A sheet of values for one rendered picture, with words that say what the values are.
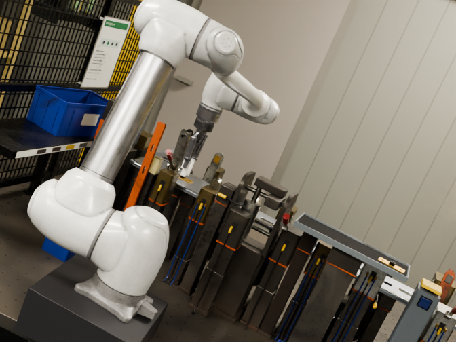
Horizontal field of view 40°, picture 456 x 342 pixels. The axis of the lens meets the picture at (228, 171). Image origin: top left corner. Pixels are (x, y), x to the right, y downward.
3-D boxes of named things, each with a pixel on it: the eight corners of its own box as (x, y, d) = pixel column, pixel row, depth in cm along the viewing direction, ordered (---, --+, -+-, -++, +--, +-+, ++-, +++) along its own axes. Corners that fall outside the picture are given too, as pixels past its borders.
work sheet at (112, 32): (107, 88, 272) (131, 21, 265) (79, 88, 251) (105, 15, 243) (104, 86, 273) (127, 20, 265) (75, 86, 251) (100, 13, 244)
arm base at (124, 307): (138, 332, 165) (147, 315, 164) (72, 288, 169) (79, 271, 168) (164, 311, 182) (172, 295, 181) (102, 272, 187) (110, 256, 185)
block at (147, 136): (127, 210, 272) (156, 136, 263) (118, 214, 264) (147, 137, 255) (112, 202, 274) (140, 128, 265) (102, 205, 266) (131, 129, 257)
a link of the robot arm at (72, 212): (84, 262, 164) (10, 225, 164) (94, 258, 180) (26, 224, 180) (215, 10, 171) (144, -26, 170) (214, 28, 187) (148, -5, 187)
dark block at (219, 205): (196, 289, 227) (240, 187, 217) (188, 295, 220) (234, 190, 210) (184, 283, 228) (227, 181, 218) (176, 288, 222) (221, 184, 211)
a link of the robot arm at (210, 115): (225, 110, 239) (220, 124, 240) (205, 100, 241) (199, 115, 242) (218, 111, 230) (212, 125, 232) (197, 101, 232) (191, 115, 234)
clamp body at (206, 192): (185, 280, 231) (223, 191, 222) (174, 289, 221) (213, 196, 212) (170, 272, 233) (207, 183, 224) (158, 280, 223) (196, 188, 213)
